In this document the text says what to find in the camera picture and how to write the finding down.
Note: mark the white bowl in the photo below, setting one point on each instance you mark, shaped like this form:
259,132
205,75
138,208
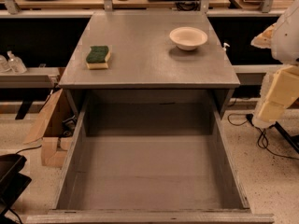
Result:
188,38

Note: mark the clear bottle at edge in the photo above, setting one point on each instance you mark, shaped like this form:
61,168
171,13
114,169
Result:
4,66

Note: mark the small white pump bottle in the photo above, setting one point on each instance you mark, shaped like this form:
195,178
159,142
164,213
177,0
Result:
225,46

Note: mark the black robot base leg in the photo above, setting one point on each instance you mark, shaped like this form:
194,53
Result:
292,140

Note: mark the cardboard box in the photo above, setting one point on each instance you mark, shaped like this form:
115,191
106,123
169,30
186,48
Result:
49,129

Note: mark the grey cabinet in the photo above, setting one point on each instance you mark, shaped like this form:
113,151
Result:
143,56

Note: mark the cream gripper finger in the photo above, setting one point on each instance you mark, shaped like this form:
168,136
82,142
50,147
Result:
263,40
281,92

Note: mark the wooden shelf bench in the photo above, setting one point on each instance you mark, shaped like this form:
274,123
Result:
211,6

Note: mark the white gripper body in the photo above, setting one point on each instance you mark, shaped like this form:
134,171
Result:
287,39

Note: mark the clear pump bottle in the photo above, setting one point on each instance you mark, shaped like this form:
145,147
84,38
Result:
16,64

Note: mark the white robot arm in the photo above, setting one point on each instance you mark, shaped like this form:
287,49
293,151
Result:
280,89

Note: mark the green and yellow sponge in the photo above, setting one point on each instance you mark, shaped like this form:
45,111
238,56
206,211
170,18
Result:
98,57

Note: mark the open grey top drawer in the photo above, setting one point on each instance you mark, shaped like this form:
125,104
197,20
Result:
149,157

